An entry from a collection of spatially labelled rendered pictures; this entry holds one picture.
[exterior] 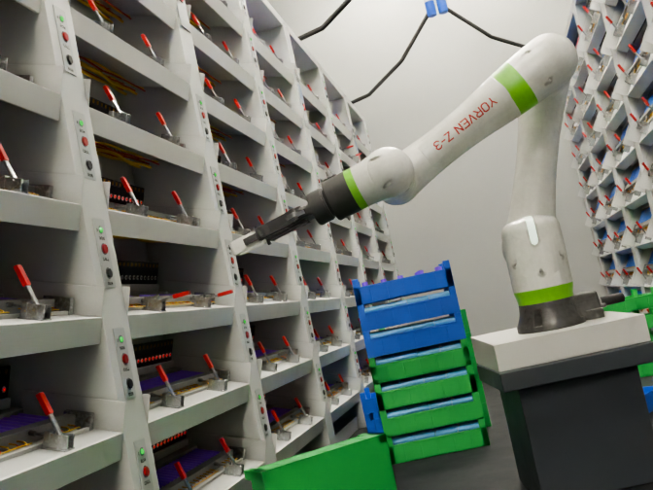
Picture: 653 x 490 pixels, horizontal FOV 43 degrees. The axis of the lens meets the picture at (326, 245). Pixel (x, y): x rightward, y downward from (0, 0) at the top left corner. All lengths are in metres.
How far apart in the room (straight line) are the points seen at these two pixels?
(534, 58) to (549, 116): 0.20
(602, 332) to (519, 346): 0.17
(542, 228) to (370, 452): 0.60
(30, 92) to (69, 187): 0.17
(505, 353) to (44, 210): 0.94
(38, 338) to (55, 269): 0.23
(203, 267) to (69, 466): 0.93
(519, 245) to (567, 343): 0.23
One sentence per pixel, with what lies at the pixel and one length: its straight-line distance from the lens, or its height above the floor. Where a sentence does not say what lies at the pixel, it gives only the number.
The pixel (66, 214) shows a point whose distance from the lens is 1.42.
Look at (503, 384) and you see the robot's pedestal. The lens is 1.72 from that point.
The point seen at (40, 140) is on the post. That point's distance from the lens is 1.52.
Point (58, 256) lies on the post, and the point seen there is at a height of 0.65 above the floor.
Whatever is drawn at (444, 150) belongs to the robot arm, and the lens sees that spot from 1.87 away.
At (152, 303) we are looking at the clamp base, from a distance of 1.69.
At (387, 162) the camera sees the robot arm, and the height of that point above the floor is 0.75.
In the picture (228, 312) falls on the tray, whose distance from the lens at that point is 2.05.
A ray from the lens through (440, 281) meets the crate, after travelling 2.52.
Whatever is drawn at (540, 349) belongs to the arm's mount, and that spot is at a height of 0.31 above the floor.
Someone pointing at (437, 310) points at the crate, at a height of 0.42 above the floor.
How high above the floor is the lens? 0.45
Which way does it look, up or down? 5 degrees up
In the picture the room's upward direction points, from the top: 12 degrees counter-clockwise
